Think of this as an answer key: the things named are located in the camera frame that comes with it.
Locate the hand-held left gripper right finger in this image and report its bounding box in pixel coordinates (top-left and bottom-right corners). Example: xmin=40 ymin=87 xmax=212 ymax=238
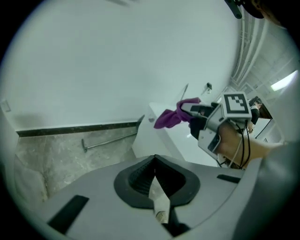
xmin=154 ymin=154 xmax=246 ymax=238

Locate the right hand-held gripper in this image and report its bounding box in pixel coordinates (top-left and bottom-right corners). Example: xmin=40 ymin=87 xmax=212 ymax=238
xmin=180 ymin=92 xmax=253 ymax=161

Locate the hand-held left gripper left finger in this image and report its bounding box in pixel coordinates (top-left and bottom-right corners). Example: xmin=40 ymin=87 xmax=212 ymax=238
xmin=30 ymin=154 xmax=169 ymax=240

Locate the purple cleaning cloth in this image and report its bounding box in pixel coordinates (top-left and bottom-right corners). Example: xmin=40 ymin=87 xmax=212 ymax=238
xmin=153 ymin=97 xmax=202 ymax=129

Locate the white tankless toilet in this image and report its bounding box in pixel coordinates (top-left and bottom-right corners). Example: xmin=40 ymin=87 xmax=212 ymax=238
xmin=132 ymin=102 xmax=227 ymax=167

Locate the person's right forearm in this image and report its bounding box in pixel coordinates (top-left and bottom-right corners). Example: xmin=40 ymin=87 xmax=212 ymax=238
xmin=217 ymin=122 xmax=288 ymax=170

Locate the grey metal pole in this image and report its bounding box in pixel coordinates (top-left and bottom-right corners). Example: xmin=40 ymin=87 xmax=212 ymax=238
xmin=180 ymin=83 xmax=189 ymax=102

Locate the grey metal bar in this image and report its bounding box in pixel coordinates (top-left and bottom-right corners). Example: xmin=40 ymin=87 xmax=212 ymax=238
xmin=81 ymin=132 xmax=138 ymax=153

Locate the long ceiling light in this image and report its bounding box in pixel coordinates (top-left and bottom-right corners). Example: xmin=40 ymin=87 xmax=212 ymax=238
xmin=270 ymin=69 xmax=299 ymax=91

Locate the black head camera mount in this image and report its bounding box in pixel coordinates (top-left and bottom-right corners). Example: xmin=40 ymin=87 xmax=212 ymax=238
xmin=224 ymin=0 xmax=265 ymax=20

